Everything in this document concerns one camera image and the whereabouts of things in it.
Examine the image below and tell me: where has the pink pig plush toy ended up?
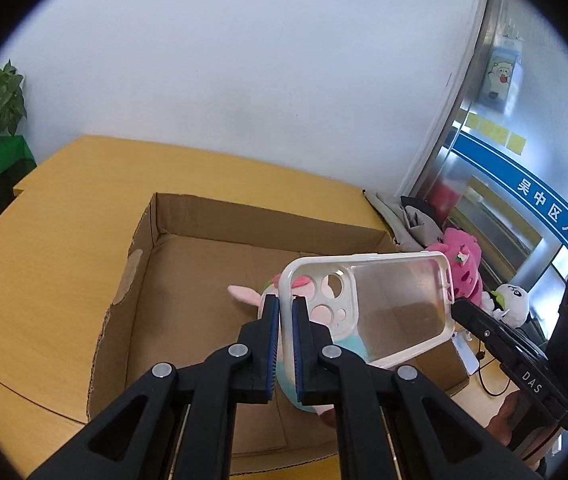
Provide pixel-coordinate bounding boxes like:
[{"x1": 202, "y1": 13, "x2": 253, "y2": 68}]
[{"x1": 226, "y1": 273, "x2": 371, "y2": 417}]

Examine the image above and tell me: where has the clear white phone case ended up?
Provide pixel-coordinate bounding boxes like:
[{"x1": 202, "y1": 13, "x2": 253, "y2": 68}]
[{"x1": 278, "y1": 252, "x2": 454, "y2": 382}]

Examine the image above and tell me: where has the person's hand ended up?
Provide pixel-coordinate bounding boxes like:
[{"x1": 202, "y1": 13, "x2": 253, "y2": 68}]
[{"x1": 485, "y1": 391, "x2": 520, "y2": 445}]

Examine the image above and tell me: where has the white plush toy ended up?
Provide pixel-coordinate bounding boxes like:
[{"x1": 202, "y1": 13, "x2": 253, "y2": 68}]
[{"x1": 481, "y1": 284, "x2": 530, "y2": 328}]

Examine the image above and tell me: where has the cardboard box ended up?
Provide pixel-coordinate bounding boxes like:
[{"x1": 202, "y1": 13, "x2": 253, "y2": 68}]
[{"x1": 86, "y1": 193, "x2": 468, "y2": 474}]

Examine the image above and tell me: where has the magenta plush toy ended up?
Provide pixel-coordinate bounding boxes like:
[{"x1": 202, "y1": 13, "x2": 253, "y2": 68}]
[{"x1": 427, "y1": 228, "x2": 483, "y2": 307}]

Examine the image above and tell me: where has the grey folded cloth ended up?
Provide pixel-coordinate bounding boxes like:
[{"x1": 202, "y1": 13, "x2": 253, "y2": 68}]
[{"x1": 363, "y1": 191, "x2": 443, "y2": 252}]

